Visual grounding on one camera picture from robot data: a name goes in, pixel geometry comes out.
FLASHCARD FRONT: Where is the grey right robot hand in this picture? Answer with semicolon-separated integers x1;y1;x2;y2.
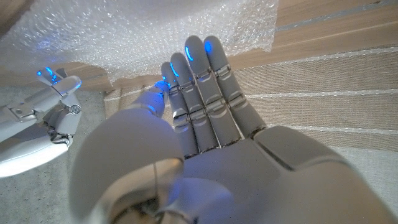
0;66;83;179

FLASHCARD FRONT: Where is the clear bubble wrap sheet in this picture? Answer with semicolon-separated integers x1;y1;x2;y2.
0;0;279;83

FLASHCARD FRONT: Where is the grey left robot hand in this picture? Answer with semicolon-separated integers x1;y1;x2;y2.
68;34;398;224

